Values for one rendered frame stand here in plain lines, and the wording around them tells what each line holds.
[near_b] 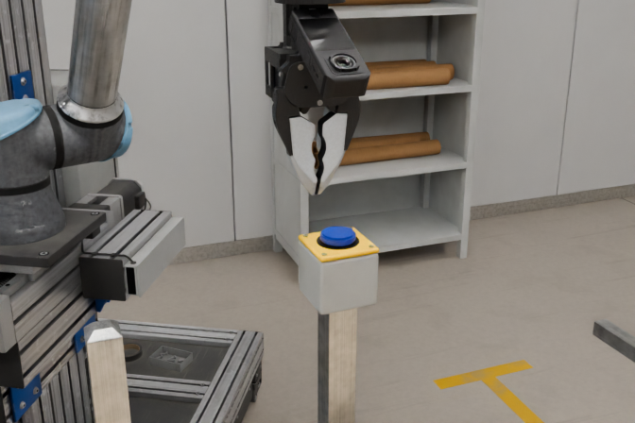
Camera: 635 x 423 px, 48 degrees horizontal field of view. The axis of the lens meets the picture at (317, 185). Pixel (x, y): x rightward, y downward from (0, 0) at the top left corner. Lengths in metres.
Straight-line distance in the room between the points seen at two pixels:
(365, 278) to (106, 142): 0.70
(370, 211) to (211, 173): 0.92
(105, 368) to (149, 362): 1.74
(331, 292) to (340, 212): 3.08
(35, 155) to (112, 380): 0.63
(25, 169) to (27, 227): 0.10
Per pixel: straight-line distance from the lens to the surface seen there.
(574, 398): 2.82
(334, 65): 0.65
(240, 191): 3.65
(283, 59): 0.73
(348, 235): 0.80
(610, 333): 1.53
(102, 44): 1.24
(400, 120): 3.86
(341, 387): 0.88
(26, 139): 1.33
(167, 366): 2.48
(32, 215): 1.36
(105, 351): 0.77
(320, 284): 0.78
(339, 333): 0.84
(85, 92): 1.30
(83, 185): 1.80
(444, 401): 2.69
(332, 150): 0.75
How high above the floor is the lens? 1.54
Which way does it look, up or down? 19 degrees down
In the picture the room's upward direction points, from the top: straight up
